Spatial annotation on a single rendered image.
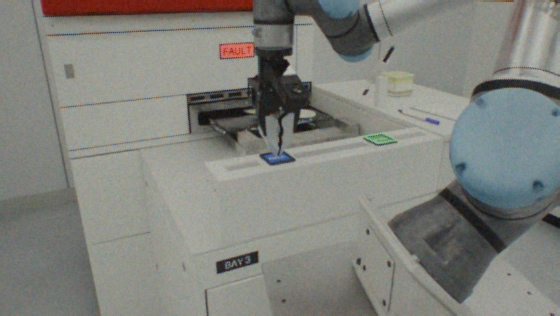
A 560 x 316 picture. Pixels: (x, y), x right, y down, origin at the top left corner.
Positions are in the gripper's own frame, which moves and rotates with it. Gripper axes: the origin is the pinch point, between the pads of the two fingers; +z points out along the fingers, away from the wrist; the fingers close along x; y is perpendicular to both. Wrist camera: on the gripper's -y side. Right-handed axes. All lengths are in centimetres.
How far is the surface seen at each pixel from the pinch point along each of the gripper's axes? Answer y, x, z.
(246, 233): -3.9, 9.0, 14.4
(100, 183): 59, 33, 25
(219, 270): -3.9, 14.9, 21.3
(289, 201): -3.9, -0.5, 9.5
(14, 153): 207, 75, 60
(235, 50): 58, -13, -12
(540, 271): 27, -155, 98
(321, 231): -3.9, -8.3, 18.6
